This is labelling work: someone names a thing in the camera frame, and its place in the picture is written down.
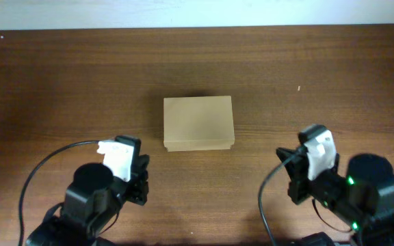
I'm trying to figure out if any right black cable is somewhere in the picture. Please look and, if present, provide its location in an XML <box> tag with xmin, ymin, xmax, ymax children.
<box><xmin>257</xmin><ymin>146</ymin><xmax>355</xmax><ymax>246</ymax></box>

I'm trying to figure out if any black cable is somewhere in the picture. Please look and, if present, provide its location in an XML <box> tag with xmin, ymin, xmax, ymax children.
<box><xmin>257</xmin><ymin>146</ymin><xmax>355</xmax><ymax>246</ymax></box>
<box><xmin>18</xmin><ymin>139</ymin><xmax>120</xmax><ymax>246</ymax></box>

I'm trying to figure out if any left black cable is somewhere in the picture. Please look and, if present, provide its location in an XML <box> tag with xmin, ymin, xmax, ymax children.
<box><xmin>18</xmin><ymin>139</ymin><xmax>120</xmax><ymax>246</ymax></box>

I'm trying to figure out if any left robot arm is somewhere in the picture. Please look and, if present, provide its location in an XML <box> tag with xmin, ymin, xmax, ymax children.
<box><xmin>18</xmin><ymin>135</ymin><xmax>150</xmax><ymax>245</ymax></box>

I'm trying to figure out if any brown cardboard box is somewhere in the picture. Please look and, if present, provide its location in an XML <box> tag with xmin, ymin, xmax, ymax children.
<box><xmin>163</xmin><ymin>96</ymin><xmax>235</xmax><ymax>152</ymax></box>

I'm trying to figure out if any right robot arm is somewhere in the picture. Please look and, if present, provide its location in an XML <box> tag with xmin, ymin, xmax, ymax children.
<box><xmin>276</xmin><ymin>124</ymin><xmax>394</xmax><ymax>246</ymax></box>

